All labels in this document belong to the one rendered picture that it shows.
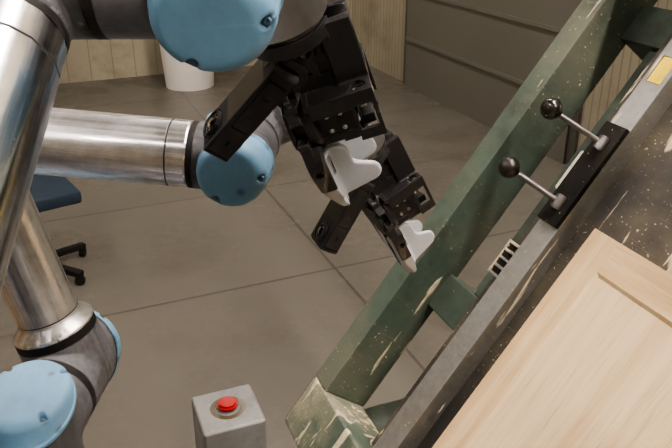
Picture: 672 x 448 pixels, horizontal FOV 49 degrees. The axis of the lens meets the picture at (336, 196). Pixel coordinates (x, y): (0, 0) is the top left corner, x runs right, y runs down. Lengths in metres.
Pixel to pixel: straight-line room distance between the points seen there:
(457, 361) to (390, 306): 0.24
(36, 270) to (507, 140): 0.88
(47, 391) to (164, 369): 2.19
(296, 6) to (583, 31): 1.00
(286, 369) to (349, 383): 1.59
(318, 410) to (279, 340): 1.78
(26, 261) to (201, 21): 0.68
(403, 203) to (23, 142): 0.65
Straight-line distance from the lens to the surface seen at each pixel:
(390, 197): 0.96
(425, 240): 1.03
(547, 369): 1.23
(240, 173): 0.76
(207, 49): 0.45
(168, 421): 2.95
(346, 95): 0.61
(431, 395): 1.34
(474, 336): 1.31
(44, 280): 1.08
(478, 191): 1.47
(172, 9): 0.44
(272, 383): 3.07
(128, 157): 0.80
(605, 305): 1.21
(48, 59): 0.45
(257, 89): 0.62
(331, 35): 0.60
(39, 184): 3.88
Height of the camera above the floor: 1.86
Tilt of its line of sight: 23 degrees down
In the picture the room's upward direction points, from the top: straight up
